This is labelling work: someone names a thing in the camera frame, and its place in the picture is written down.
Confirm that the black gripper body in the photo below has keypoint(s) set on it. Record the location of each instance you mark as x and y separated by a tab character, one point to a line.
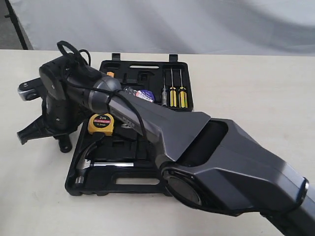
59	118

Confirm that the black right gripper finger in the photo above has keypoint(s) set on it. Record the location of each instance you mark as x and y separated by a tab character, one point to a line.
35	130

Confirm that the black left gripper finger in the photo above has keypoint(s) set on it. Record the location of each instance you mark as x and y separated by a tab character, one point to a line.
61	143

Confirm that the claw hammer black grip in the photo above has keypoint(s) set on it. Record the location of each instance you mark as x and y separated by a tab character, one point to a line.
86	162

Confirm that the black plastic tool case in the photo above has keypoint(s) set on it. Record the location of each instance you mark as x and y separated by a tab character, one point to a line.
125	144

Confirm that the black electrical tape roll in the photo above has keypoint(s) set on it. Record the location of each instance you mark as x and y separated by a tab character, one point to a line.
142	93

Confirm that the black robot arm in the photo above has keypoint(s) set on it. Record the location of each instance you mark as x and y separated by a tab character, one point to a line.
210	164

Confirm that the yellow measuring tape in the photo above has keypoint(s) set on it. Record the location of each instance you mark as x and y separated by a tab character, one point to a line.
102	123

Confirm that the orange utility knife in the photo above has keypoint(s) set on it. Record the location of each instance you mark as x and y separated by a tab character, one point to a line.
111	74

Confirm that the clear voltage tester screwdriver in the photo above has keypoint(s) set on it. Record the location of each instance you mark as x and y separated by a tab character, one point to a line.
164	93

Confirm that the black stand pole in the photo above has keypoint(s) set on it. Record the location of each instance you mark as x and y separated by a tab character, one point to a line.
14	20

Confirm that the yellow black screwdriver left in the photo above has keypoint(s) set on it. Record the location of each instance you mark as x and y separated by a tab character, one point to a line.
173	100

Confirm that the yellow black screwdriver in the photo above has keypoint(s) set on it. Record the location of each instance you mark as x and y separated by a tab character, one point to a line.
173	100
182	93

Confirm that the yellow black screwdriver right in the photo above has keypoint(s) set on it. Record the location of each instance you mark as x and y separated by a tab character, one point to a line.
182	93

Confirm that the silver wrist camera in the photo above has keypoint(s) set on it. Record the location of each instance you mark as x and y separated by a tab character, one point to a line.
31	90

